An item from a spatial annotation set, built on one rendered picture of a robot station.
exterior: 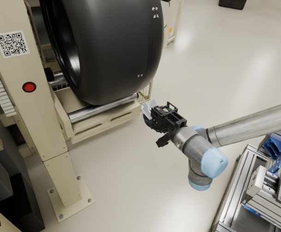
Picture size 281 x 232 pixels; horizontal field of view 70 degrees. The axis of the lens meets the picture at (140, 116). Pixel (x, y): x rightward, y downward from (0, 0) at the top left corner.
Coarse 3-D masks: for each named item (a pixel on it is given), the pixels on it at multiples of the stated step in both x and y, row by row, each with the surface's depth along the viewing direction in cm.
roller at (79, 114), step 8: (128, 96) 95; (136, 96) 97; (104, 104) 89; (112, 104) 91; (120, 104) 94; (72, 112) 84; (80, 112) 85; (88, 112) 86; (96, 112) 88; (72, 120) 83
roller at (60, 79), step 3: (60, 75) 101; (63, 75) 102; (57, 78) 100; (60, 78) 100; (63, 78) 101; (51, 81) 98; (54, 81) 99; (57, 81) 100; (60, 81) 101; (63, 81) 102; (66, 81) 103; (51, 84) 99; (54, 84) 100; (57, 84) 101; (60, 84) 102
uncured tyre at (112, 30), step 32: (64, 0) 56; (96, 0) 53; (128, 0) 57; (160, 0) 66; (64, 32) 100; (96, 32) 55; (128, 32) 59; (160, 32) 65; (64, 64) 94; (96, 64) 60; (128, 64) 64; (96, 96) 72
